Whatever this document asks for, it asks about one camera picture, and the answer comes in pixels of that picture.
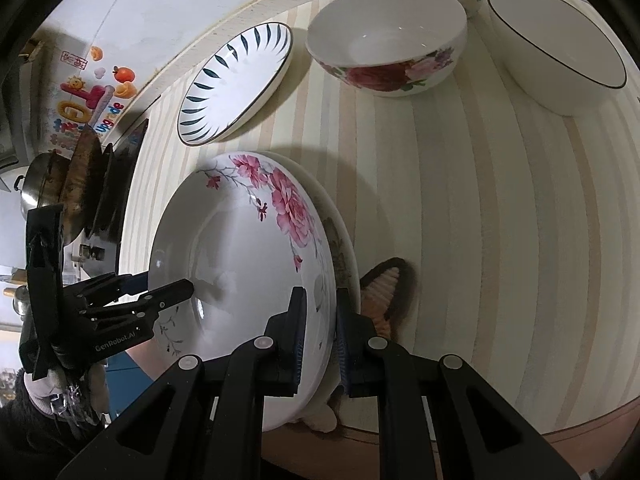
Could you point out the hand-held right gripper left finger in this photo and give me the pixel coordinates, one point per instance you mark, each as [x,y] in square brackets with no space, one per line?
[299,340]

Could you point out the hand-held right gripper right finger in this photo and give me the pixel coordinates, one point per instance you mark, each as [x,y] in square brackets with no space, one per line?
[343,350]

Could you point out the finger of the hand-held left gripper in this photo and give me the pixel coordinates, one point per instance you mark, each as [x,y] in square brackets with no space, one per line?
[132,283]
[170,294]

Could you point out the pink floral white plate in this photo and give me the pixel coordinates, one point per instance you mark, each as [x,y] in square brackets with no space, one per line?
[225,240]

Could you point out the blue leaf pattern plate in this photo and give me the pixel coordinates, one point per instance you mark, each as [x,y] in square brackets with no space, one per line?
[235,80]

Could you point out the red rose white bowl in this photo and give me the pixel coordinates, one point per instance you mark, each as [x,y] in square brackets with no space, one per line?
[385,75]

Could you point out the black rimmed white bowl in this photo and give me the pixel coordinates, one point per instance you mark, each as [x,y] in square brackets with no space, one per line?
[555,45]

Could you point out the person's left hand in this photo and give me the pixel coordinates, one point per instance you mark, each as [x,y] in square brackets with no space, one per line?
[47,395]

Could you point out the blue kitchen cabinet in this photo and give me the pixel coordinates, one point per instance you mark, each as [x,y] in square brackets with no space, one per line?
[122,367]

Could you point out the black glass gas stove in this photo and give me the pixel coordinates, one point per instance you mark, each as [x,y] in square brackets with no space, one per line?
[117,185]

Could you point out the dark metal wok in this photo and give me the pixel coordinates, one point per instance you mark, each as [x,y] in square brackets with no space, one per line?
[82,175]

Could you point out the stainless steel pot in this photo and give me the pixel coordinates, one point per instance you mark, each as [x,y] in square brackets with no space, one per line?
[40,185]

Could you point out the striped cat print tablecloth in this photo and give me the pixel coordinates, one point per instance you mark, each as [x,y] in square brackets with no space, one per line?
[450,210]

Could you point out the colourful wall stickers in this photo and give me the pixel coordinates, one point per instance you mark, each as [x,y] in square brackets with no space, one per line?
[90,95]

